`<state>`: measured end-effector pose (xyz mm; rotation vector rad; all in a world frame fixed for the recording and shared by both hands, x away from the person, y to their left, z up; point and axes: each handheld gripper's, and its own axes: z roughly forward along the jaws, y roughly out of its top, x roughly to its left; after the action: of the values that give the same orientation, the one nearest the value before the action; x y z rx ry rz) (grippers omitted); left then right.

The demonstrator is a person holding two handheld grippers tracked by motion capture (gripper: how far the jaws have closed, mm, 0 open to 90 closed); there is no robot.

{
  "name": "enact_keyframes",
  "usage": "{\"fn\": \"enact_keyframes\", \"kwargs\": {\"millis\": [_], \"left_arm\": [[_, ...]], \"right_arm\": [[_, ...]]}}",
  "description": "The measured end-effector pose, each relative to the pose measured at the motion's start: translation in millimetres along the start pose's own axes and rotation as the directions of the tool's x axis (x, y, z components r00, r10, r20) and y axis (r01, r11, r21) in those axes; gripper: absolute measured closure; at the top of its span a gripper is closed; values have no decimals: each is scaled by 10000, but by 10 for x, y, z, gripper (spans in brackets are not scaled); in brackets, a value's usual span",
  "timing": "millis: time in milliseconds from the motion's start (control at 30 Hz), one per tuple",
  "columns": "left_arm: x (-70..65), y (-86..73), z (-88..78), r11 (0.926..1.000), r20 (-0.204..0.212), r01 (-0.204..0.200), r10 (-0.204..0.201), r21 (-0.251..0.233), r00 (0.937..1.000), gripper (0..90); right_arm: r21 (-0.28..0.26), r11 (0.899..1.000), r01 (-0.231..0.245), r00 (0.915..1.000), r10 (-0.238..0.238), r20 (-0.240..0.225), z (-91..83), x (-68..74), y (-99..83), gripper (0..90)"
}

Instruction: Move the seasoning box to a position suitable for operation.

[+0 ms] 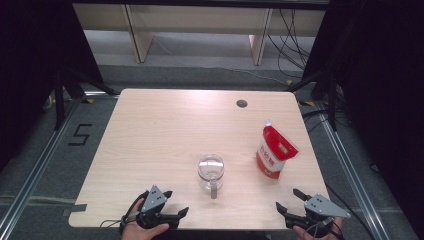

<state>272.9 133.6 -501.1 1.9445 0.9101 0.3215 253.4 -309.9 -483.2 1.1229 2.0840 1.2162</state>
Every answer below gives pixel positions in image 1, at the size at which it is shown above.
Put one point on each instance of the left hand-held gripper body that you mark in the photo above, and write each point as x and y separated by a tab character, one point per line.
153	199

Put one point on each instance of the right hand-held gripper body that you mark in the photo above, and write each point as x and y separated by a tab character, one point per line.
321	206

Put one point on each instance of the red and white spout pouch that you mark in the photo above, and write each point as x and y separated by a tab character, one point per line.
275	153

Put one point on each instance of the clear glass jar with lid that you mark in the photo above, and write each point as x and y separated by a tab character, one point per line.
211	171

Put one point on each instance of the person's right hand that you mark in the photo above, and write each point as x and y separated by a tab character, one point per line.
305	236

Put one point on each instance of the person's left hand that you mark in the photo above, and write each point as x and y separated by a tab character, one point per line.
133	233

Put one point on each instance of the grey tape strip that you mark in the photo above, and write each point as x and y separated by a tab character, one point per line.
75	209

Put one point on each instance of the yellow and black tape piece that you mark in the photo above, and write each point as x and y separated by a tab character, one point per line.
289	82
88	100
308	103

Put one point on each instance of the black metal stand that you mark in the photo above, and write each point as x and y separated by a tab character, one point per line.
59	100
331	100

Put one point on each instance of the dark curtain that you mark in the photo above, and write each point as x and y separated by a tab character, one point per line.
26	66
383	83

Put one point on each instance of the light wooden shelf unit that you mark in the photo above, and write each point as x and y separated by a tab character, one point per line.
200	18

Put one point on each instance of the aluminium floor rail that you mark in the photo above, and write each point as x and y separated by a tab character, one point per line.
346	173
40	163

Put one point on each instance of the short aluminium cross rail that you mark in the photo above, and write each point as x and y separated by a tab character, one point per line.
100	94

